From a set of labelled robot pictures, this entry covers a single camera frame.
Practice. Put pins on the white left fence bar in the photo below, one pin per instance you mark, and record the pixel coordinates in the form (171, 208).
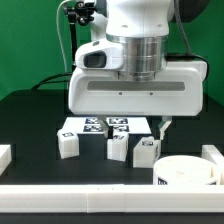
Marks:
(5, 157)

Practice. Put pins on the white fence bar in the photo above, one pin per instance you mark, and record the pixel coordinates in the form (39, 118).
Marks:
(110, 199)
(212, 154)
(5, 157)

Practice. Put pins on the white marker sheet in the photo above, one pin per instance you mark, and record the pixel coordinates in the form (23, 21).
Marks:
(90, 125)

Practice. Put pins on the white right fence bar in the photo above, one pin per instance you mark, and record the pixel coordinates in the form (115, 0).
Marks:
(212, 154)

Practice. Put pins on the white round stool seat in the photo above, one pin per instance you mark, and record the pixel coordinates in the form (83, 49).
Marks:
(185, 170)

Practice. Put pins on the white front fence bar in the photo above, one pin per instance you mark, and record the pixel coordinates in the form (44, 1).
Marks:
(110, 199)

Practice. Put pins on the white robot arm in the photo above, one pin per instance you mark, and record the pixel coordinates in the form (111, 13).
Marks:
(126, 71)

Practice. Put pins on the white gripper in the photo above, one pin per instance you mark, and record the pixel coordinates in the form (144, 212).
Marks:
(175, 91)

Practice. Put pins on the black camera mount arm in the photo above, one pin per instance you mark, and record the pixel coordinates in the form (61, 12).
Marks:
(80, 13)

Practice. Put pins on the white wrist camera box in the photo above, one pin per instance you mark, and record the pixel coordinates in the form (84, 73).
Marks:
(100, 54)

